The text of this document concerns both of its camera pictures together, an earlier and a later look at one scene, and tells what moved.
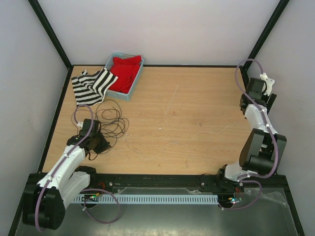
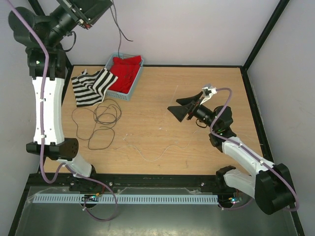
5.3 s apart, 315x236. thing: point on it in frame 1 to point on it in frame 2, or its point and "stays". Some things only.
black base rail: (274, 185) stays
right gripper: (270, 101) to (180, 111)
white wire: (175, 143) to (166, 149)
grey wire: (113, 125) to (121, 32)
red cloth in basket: (126, 70) stays
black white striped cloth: (90, 89) stays
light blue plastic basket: (122, 96) stays
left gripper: (105, 145) to (91, 10)
